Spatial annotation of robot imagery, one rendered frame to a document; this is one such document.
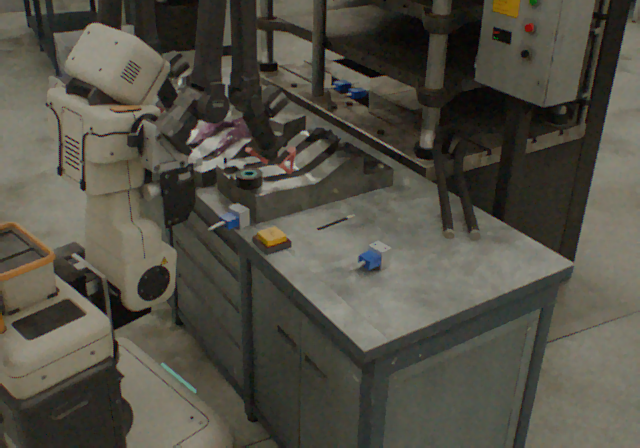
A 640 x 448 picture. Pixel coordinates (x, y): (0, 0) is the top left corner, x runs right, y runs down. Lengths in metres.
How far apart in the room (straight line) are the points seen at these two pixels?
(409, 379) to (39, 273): 0.92
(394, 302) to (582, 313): 1.65
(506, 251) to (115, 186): 1.05
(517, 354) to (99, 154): 1.24
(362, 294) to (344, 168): 0.52
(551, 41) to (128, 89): 1.23
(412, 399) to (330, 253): 0.43
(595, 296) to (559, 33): 1.51
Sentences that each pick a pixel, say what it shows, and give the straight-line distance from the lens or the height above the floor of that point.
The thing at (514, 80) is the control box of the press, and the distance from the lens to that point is 2.40.
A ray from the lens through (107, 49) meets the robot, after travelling 1.80.
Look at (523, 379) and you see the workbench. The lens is 2.24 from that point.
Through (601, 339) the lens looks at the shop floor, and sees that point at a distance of 3.21.
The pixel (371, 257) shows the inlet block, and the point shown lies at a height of 0.84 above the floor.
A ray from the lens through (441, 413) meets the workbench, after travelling 2.04.
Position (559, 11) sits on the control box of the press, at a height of 1.36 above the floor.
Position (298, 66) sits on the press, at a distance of 3.58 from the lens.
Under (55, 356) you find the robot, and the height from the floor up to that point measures 0.78.
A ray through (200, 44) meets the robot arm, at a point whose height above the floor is 1.38.
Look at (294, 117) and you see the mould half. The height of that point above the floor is 0.91.
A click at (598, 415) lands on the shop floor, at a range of 2.85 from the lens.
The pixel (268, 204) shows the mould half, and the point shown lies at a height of 0.85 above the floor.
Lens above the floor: 1.83
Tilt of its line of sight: 28 degrees down
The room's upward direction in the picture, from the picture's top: 1 degrees clockwise
